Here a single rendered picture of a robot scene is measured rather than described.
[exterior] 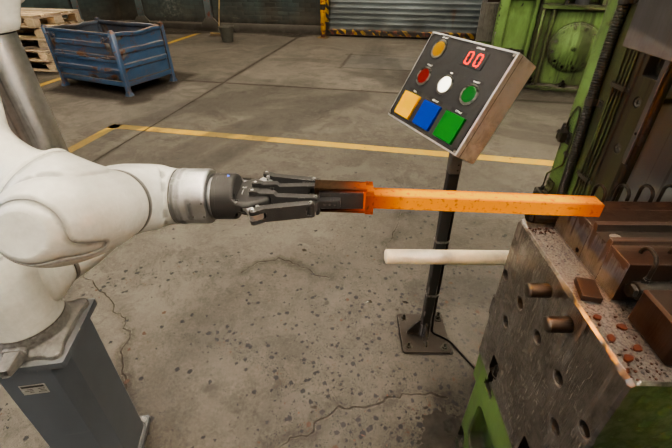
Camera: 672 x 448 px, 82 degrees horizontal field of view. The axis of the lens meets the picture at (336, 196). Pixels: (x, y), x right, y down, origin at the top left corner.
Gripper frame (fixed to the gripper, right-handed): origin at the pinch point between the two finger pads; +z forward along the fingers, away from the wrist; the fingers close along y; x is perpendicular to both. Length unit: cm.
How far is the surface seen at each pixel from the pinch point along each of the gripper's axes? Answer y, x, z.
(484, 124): -40, -4, 36
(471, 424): -9, -85, 38
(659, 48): -5.0, 21.2, 44.3
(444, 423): -20, -107, 35
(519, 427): 8, -52, 38
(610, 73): -34, 10, 58
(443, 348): -50, -106, 41
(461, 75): -53, 5, 32
